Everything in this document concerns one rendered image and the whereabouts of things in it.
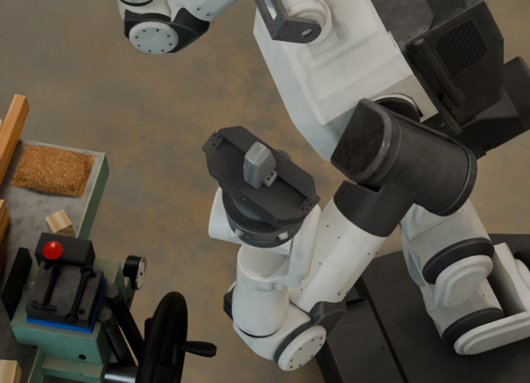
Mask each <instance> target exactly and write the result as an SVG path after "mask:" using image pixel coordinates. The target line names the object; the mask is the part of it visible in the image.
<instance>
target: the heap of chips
mask: <svg viewBox="0 0 530 383"><path fill-rule="evenodd" d="M95 157H96V155H91V154H82V153H77V152H75V151H69V150H65V149H60V148H55V147H43V146H34V145H29V144H25V146H24V150H23V152H22V155H21V158H20V161H19V162H18V165H17V168H16V171H15V173H14V175H13V179H12V181H11V184H10V185H14V186H19V187H24V188H33V189H38V190H42V191H47V192H56V193H61V194H66V195H75V196H79V197H82V196H83V194H84V189H85V187H86V184H87V182H88V178H89V176H90V173H91V169H92V166H93V164H94V161H95Z"/></svg>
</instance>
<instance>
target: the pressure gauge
mask: <svg viewBox="0 0 530 383"><path fill-rule="evenodd" d="M145 272H146V258H145V257H140V256H135V255H129V256H128V257H127V259H126V260H125V264H124V268H123V276H124V277H129V278H130V282H131V286H132V287H131V289H134V290H137V291H139V290H140V289H141V287H142V285H143V282H144V277H145ZM140 273H143V275H140ZM141 278H142V280H141ZM140 284H141V287H140Z"/></svg>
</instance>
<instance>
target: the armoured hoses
mask: <svg viewBox="0 0 530 383"><path fill-rule="evenodd" d="M103 294H104V296H105V298H106V299H108V300H109V302H110V305H111V306H112V309H113V311H112V310H111V309H110V308H109V307H103V308H100V309H99V310H98V311H97V313H96V319H97V321H98V322H100V323H101V324H102V326H103V328H104V332H105V334H106V336H107V339H108V341H109V344H110V346H111V348H112V350H113V352H114V354H115V356H116V358H117V360H118V362H119V363H126V364H130V365H135V366H136V363H135V361H134V358H133V356H132V354H131V351H130V350H129V347H128V345H127V343H126V342H125V338H126V340H127V341H128V343H129V346H130V348H131V349H132V351H133V354H134V355H135V357H136V359H137V361H138V362H139V361H140V355H141V352H142V349H143V346H144V341H145V337H146V335H147V331H148V328H149V325H150V323H151V320H152V318H147V319H146V320H145V321H144V339H143V337H142V336H141V334H140V331H139V330H138V328H137V325H136V323H135V321H134V319H133V317H132V315H131V313H130V311H129V308H128V306H127V304H126V302H125V300H124V297H123V295H122V294H121V291H120V288H119V287H118V286H117V285H115V284H109V285H107V286H106V287H105V288H104V290H103ZM113 312H114V313H113ZM115 317H116V319H117V321H118V322H117V321H116V319H115ZM118 324H119V325H120V327H121V330H122V332H123V333H124V335H125V338H124V337H123V335H122V332H121V330H120V328H119V326H118Z"/></svg>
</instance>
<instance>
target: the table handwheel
mask: <svg viewBox="0 0 530 383"><path fill-rule="evenodd" d="M187 333H188V309H187V303H186V301H185V298H184V296H183V295H182V294H181V293H180V292H169V293H167V294H166V295H165V296H163V298H162V299H161V301H160V302H159V305H158V306H157V308H156V310H155V313H154V315H153V317H152V320H151V323H150V325H149V328H148V331H147V335H146V337H145V341H144V346H143V349H142V352H141V355H140V361H139V365H138V366H135V365H130V364H126V363H118V362H114V361H109V364H108V367H107V370H106V375H105V377H104V380H103V383H181V377H182V372H183V367H184V361H185V351H182V350H181V346H182V343H183V340H187Z"/></svg>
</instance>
